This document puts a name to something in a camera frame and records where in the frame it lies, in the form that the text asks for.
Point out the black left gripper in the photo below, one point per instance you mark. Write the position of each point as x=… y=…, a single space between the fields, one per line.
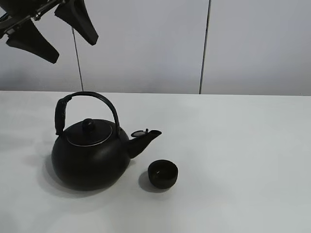
x=16 y=22

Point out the black round teapot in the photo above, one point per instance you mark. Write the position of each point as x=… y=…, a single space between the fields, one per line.
x=94 y=153

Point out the small black teacup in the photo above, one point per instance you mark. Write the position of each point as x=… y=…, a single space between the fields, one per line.
x=162 y=174

